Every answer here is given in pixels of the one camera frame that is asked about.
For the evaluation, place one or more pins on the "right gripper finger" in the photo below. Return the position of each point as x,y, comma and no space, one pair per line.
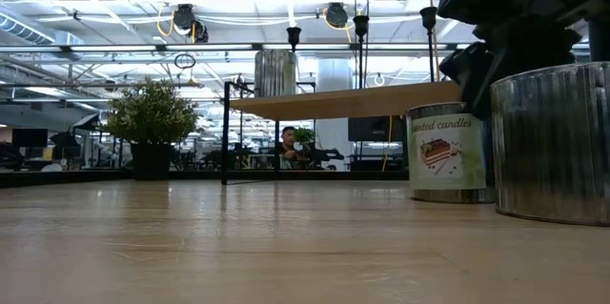
599,42
476,80

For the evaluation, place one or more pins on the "black candle stick holder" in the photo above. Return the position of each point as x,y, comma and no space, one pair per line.
360,25
293,36
428,17

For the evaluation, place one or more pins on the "ribbed metal candle tin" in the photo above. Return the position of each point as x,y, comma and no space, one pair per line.
445,161
275,75
553,151

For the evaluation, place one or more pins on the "black background monitor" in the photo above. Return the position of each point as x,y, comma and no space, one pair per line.
376,128

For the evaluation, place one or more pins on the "wooden shelf with black legs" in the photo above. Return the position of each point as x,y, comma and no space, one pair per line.
343,101

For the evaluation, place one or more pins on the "green potted artificial plant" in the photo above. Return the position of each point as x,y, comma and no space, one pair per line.
150,118

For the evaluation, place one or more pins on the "small green background plant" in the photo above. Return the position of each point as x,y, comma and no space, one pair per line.
305,136

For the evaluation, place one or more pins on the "person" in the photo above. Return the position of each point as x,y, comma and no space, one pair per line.
288,142

